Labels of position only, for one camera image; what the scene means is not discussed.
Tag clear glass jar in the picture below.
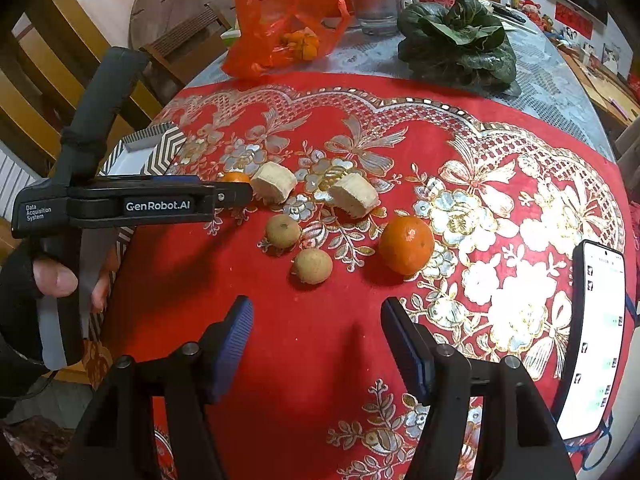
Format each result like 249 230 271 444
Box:
347 0 401 36

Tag red plastic bag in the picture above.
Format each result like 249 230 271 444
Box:
222 0 351 78

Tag white tray with striped rim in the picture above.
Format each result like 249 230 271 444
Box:
80 122 188 346

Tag brown longan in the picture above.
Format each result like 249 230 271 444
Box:
292 248 333 286
265 214 302 250

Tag dark long object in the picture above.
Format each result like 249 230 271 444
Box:
487 2 528 23

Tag dark leafy greens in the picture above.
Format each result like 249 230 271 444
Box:
397 0 521 93

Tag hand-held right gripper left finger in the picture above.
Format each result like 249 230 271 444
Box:
57 295 255 480

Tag grey lace tablecloth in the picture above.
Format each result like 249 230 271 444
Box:
185 20 616 161

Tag smartphone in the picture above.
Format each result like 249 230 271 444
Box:
550 240 628 443

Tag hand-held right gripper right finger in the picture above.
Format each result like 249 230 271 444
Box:
380 296 581 480

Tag red paper banner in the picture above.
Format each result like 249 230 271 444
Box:
555 2 593 38

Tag pale sugarcane piece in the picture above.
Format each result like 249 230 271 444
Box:
327 172 380 218
250 161 297 205

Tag person's left hand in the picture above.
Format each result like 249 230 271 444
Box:
0 247 118 356

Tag wooden side table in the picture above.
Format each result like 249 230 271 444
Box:
560 45 640 126

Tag dark patterned cloth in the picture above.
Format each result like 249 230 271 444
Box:
0 412 83 480

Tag brown wooden chair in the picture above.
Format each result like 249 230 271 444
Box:
140 2 236 91

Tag yellow wooden chair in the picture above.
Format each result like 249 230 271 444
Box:
0 0 166 176

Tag red gold floral table mat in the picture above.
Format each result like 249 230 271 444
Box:
82 70 640 480

